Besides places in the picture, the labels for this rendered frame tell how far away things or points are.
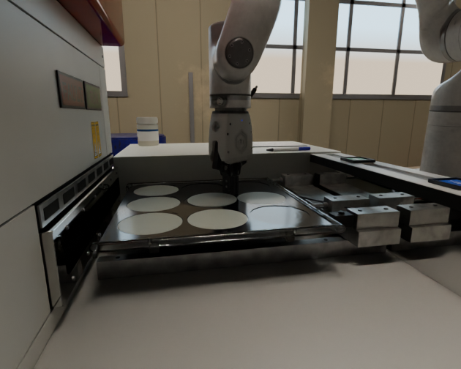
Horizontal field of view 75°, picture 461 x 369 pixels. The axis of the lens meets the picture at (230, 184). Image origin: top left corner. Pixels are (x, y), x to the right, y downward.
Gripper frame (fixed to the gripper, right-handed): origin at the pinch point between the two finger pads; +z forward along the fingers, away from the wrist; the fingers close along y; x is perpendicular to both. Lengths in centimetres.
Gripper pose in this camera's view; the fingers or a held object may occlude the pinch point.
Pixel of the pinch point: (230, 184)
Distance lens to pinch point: 65.0
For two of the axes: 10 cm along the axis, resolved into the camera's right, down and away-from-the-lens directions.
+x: -8.0, -1.3, 5.9
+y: 6.0, -1.8, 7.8
